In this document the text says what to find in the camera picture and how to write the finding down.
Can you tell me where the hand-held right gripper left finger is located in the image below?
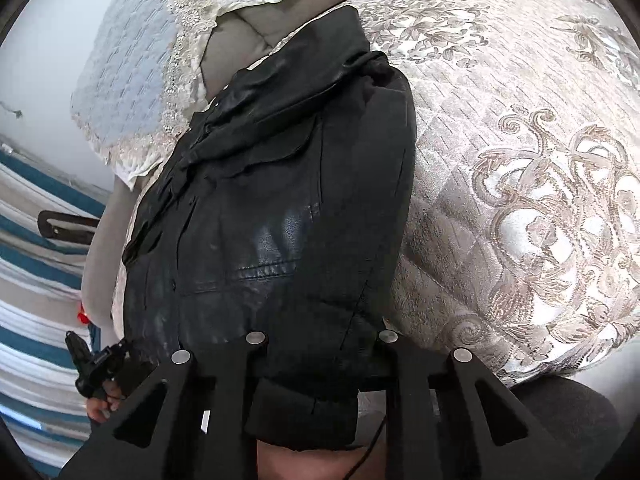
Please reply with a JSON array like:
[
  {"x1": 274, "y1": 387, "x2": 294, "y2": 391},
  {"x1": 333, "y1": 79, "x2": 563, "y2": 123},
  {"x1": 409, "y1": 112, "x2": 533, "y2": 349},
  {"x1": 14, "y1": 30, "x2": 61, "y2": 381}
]
[{"x1": 60, "y1": 331, "x2": 269, "y2": 480}]

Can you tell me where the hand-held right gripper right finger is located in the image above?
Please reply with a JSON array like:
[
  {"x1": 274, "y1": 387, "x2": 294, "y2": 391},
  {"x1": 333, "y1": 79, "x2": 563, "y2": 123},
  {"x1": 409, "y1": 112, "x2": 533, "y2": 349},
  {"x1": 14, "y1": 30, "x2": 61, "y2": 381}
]
[{"x1": 376, "y1": 330, "x2": 583, "y2": 480}]

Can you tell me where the black leather jacket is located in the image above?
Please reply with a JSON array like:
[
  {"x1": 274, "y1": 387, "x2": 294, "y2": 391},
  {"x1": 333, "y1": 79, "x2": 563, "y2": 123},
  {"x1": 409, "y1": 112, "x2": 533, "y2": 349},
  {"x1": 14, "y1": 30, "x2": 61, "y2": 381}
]
[{"x1": 120, "y1": 5, "x2": 418, "y2": 451}]

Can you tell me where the person's left hand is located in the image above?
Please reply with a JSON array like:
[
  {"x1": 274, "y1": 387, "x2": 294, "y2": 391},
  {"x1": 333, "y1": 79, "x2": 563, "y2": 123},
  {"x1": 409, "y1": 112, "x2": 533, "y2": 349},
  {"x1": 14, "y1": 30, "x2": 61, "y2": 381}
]
[{"x1": 86, "y1": 378, "x2": 124, "y2": 424}]

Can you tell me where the blue white striped mattress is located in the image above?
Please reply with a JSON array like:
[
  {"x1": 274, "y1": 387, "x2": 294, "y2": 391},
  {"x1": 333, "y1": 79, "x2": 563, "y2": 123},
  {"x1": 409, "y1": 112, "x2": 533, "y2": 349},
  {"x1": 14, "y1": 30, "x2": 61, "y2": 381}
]
[{"x1": 0, "y1": 150, "x2": 117, "y2": 473}]

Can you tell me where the beige floral quilted sofa cover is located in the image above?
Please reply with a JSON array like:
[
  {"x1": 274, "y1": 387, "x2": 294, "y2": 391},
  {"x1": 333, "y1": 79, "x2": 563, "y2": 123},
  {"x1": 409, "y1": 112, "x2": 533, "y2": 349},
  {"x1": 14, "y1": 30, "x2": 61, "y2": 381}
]
[{"x1": 112, "y1": 0, "x2": 640, "y2": 391}]

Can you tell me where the blue-grey lace-trimmed cover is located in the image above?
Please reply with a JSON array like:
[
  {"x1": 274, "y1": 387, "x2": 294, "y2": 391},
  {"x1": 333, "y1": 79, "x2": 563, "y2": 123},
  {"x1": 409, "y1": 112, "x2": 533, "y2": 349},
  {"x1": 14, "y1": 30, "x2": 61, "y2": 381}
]
[{"x1": 69, "y1": 0, "x2": 222, "y2": 192}]

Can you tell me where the grey sofa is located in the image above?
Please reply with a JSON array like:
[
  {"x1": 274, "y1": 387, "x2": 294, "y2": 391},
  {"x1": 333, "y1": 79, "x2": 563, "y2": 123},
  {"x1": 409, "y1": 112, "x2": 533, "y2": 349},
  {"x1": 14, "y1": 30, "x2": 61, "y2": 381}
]
[{"x1": 82, "y1": 4, "x2": 621, "y2": 480}]

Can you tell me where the thin black cable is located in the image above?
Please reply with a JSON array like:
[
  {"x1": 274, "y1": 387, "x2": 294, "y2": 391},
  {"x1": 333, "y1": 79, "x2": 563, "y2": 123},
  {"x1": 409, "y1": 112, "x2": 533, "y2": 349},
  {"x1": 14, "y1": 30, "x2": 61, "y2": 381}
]
[{"x1": 344, "y1": 409, "x2": 389, "y2": 480}]

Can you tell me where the dark curved strap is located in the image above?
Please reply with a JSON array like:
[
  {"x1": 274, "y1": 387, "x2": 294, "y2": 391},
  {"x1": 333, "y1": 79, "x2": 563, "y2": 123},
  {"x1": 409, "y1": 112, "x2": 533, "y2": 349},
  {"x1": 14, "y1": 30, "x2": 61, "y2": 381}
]
[{"x1": 37, "y1": 208, "x2": 101, "y2": 242}]

